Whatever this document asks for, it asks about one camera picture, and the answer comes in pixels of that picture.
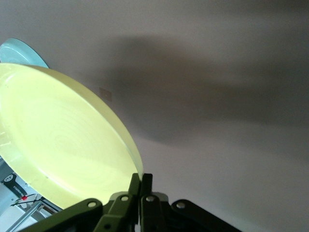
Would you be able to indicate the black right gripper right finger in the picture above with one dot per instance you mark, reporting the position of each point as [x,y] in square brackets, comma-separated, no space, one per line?
[147,212]

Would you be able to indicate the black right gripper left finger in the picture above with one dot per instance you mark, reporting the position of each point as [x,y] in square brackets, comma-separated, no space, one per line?
[120,207]

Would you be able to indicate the yellow round plate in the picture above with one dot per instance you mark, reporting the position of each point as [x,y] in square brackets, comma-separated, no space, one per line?
[60,133]

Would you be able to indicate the pale green round plate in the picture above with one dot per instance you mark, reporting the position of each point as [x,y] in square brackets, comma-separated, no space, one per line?
[17,53]

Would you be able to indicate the small brown tape patch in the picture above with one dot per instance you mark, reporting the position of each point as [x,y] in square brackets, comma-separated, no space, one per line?
[106,94]

